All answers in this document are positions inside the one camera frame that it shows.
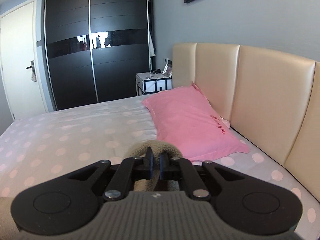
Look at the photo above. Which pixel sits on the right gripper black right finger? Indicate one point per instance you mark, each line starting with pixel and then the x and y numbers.
pixel 243 202

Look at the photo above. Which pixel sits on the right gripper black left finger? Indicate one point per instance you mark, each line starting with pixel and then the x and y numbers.
pixel 69 202

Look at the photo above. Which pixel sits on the beige fleece garment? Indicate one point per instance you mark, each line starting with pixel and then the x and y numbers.
pixel 152 152

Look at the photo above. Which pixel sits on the beige padded headboard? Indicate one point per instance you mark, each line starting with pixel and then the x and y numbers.
pixel 269 97

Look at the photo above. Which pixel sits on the pink pillow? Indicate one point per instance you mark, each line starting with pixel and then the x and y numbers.
pixel 184 118

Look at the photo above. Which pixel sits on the white bedside table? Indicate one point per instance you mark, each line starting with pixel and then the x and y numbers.
pixel 149 83

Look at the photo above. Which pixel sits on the white door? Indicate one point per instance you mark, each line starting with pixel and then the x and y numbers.
pixel 19 68

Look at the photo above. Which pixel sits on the black sliding wardrobe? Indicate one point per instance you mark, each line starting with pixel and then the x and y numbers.
pixel 94 49

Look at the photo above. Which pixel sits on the small photo frame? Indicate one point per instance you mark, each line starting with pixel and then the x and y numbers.
pixel 167 71

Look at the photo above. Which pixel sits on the wall switch panel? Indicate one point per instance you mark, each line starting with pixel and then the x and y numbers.
pixel 168 61

